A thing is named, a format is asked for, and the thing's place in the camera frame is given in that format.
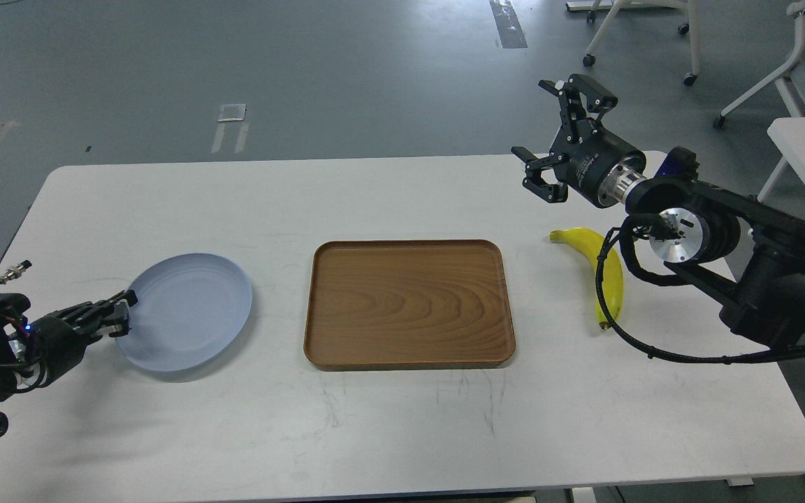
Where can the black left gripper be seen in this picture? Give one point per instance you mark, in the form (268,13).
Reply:
(62,342)

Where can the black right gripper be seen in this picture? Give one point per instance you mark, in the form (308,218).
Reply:
(584,155)

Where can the light blue plate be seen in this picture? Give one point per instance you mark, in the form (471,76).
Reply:
(190,308)

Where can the white chair with casters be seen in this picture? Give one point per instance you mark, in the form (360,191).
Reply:
(627,30)

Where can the brown wooden tray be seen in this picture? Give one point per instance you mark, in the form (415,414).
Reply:
(408,305)

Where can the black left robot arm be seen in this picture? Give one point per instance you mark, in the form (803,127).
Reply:
(33,354)

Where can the yellow banana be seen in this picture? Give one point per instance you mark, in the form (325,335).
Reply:
(588,243)

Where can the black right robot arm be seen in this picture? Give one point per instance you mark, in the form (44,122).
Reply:
(677,230)

